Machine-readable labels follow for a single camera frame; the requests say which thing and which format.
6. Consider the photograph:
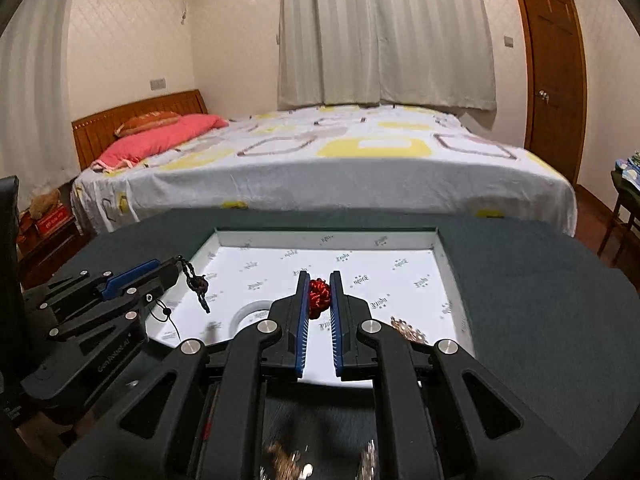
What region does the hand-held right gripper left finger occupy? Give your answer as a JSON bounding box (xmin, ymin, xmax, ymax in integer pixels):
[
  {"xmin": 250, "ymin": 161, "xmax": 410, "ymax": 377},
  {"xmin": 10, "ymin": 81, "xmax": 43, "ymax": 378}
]
[{"xmin": 54, "ymin": 270, "xmax": 312, "ymax": 480}]

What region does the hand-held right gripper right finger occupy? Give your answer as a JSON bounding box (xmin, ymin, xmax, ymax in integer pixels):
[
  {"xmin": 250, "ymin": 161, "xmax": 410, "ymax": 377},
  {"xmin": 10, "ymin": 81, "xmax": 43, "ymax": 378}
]
[{"xmin": 328, "ymin": 270, "xmax": 592, "ymax": 480}]

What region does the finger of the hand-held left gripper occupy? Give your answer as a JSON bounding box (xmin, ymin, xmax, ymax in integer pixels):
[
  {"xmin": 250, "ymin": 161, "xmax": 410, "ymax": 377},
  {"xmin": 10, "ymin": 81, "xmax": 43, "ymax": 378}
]
[
  {"xmin": 24, "ymin": 258, "xmax": 162, "ymax": 314},
  {"xmin": 49, "ymin": 259, "xmax": 182, "ymax": 344}
]

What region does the red cord gold ingot pendant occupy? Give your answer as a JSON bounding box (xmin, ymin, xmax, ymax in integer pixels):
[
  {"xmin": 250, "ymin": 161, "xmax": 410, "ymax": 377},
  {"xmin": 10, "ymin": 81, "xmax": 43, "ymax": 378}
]
[{"xmin": 307, "ymin": 279, "xmax": 331, "ymax": 319}]

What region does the dark braided cord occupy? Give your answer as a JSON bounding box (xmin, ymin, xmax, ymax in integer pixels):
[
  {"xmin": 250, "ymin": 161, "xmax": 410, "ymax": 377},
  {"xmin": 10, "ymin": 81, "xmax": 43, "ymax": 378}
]
[{"xmin": 177, "ymin": 257, "xmax": 212, "ymax": 314}]

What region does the green box with white lining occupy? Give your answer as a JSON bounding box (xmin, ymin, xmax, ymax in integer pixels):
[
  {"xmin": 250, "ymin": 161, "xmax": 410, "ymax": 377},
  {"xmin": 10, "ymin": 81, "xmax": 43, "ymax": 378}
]
[{"xmin": 145, "ymin": 227, "xmax": 476, "ymax": 392}]

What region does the blurred gold jewelry piece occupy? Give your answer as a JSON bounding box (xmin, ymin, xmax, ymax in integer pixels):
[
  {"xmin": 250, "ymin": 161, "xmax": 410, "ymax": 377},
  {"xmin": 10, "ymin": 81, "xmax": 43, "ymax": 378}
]
[{"xmin": 259, "ymin": 439, "xmax": 315, "ymax": 480}]

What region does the blurred silver jewelry piece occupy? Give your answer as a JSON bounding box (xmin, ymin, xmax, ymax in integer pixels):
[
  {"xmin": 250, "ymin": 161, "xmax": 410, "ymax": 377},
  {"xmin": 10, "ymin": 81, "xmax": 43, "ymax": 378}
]
[{"xmin": 356, "ymin": 439, "xmax": 379, "ymax": 480}]

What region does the white bangle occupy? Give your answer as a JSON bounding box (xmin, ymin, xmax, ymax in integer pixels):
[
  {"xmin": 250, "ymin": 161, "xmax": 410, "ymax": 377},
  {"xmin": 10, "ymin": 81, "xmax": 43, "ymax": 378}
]
[{"xmin": 231, "ymin": 299, "xmax": 273, "ymax": 347}]

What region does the rose gold brooch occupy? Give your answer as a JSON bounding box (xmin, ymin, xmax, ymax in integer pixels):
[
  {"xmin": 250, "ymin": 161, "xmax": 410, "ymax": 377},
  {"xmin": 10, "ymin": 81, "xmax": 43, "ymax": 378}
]
[{"xmin": 390, "ymin": 316, "xmax": 432, "ymax": 347}]

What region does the wooden nightstand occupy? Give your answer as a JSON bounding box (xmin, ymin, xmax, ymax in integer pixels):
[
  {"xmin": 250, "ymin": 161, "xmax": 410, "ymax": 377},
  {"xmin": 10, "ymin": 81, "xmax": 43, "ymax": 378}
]
[{"xmin": 17, "ymin": 210, "xmax": 87, "ymax": 283}]

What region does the red box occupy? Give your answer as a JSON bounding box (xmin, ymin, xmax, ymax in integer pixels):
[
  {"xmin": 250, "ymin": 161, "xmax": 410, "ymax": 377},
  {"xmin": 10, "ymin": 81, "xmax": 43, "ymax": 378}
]
[{"xmin": 37, "ymin": 205, "xmax": 72, "ymax": 237}]

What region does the brown bag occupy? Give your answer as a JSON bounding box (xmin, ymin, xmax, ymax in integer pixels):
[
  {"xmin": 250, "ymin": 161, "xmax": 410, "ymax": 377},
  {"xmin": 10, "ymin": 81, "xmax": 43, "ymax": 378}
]
[{"xmin": 30, "ymin": 189, "xmax": 62, "ymax": 217}]

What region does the pink pillow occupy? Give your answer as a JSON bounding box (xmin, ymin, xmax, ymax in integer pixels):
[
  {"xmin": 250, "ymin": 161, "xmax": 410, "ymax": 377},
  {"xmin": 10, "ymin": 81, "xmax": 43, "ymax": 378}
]
[{"xmin": 91, "ymin": 113, "xmax": 230, "ymax": 169}]

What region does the bed with patterned sheet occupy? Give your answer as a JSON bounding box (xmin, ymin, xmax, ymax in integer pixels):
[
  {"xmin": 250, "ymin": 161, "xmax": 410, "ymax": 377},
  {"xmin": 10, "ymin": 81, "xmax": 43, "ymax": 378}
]
[{"xmin": 70, "ymin": 104, "xmax": 579, "ymax": 237}]

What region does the orange pillow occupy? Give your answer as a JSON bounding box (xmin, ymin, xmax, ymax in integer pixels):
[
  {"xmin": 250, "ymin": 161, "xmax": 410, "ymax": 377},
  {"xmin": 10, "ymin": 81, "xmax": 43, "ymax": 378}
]
[{"xmin": 114, "ymin": 111, "xmax": 181, "ymax": 139}]

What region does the wooden headboard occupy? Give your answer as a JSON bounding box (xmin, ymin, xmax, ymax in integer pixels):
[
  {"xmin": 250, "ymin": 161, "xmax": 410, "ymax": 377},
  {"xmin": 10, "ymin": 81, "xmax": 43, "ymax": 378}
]
[{"xmin": 71, "ymin": 89, "xmax": 209, "ymax": 171}]

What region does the white side curtain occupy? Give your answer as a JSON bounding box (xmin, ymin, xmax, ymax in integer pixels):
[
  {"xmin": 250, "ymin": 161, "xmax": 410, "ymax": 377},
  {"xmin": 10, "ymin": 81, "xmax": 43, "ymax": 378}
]
[{"xmin": 0, "ymin": 0, "xmax": 81, "ymax": 203}]

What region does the white window curtain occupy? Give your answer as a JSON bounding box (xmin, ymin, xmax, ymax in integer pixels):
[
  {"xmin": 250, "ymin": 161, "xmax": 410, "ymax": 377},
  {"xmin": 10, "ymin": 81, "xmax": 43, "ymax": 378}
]
[{"xmin": 277, "ymin": 0, "xmax": 499, "ymax": 112}]

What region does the wooden chair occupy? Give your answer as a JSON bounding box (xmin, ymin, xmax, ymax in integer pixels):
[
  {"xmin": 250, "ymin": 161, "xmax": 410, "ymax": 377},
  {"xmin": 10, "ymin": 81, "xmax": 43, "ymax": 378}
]
[{"xmin": 597, "ymin": 170, "xmax": 640, "ymax": 267}]

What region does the pile of folded cloths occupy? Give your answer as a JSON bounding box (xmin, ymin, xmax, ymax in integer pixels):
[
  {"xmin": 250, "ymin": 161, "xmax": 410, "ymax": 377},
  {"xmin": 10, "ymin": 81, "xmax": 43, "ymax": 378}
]
[{"xmin": 611, "ymin": 149, "xmax": 640, "ymax": 203}]

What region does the brown wooden door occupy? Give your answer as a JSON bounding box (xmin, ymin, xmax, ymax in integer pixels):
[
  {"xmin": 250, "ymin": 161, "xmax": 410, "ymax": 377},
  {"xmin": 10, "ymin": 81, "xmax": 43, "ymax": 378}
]
[{"xmin": 508, "ymin": 0, "xmax": 589, "ymax": 187}]

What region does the thin black string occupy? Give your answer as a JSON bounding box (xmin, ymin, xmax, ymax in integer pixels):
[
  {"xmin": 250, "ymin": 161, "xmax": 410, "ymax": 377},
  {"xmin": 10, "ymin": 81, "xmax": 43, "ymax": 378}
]
[{"xmin": 155, "ymin": 299, "xmax": 182, "ymax": 342}]

